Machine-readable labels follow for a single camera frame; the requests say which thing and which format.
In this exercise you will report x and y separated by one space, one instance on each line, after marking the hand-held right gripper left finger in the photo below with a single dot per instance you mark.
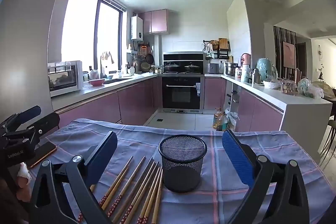
105 155

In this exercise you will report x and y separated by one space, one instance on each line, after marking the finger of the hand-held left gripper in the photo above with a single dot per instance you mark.
44 121
29 112

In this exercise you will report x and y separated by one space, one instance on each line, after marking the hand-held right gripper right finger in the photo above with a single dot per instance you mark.
236 155

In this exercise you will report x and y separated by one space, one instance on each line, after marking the bundle of wooden chopsticks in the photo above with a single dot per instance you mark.
151 187

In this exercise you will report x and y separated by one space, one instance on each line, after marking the black mesh holder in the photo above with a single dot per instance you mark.
181 169

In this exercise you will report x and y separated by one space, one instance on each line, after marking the person's left hand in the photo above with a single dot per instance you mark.
25 183

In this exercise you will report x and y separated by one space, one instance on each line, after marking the black smartphone orange edge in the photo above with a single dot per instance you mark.
43 151

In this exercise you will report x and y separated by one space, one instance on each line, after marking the clear plastic bag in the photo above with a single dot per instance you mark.
232 119

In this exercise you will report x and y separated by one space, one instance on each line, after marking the yellow cooking oil bottle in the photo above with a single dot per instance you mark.
216 120

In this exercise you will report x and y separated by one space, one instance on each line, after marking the white microwave oven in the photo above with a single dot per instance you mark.
65 78

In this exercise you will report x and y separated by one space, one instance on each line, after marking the pink lower kitchen cabinets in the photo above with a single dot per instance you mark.
214 92
105 106
262 113

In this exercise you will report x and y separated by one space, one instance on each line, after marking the pink kitchen cabinets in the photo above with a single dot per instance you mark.
262 113
214 92
105 106
157 22

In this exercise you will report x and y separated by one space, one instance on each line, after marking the blue checked tablecloth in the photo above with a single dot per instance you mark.
210 203

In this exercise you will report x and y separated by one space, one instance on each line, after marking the pink bowl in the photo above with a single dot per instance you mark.
96 82

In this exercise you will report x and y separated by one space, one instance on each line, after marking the white bowl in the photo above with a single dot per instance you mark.
271 85

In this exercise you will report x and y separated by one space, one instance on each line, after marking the kitchen faucet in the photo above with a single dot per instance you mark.
101 66

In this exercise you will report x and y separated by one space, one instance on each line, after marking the steel thermos flask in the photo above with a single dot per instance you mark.
256 77

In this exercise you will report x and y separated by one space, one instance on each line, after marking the white plastic canister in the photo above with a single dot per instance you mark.
245 74

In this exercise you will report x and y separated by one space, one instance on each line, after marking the black built-in oven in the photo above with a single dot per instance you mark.
181 94

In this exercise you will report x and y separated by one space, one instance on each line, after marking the clear plastic container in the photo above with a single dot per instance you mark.
288 88

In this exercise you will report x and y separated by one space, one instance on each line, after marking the stainless steel pot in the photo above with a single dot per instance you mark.
231 69

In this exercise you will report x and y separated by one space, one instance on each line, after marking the white dotted mug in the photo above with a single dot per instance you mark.
131 70

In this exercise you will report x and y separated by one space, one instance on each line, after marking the mint green appliance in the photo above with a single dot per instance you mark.
265 69

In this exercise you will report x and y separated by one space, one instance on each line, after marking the dark chair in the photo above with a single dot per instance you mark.
330 134

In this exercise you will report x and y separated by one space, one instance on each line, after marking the kitchen window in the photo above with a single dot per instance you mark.
78 29

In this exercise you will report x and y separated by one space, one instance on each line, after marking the pink kettle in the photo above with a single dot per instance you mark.
246 59

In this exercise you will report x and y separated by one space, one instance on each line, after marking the green plastic bag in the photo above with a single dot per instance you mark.
305 88

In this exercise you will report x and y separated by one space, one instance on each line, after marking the black wok with lid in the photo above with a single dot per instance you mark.
172 66
192 67

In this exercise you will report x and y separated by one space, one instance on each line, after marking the black hanging pan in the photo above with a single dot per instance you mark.
150 58

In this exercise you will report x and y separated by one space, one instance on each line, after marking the black stove hood panel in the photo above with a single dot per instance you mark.
183 57

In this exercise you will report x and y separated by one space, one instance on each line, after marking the wooden cutting board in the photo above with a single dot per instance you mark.
223 43

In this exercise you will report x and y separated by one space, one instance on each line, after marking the pink upper kitchen cabinets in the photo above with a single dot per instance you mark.
157 22

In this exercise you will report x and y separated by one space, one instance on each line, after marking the black wall rack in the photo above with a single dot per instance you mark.
223 52

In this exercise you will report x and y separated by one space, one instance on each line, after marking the pink wall picture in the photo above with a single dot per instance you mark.
288 53

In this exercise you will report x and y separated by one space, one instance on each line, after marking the white wall water heater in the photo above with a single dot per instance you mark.
137 28

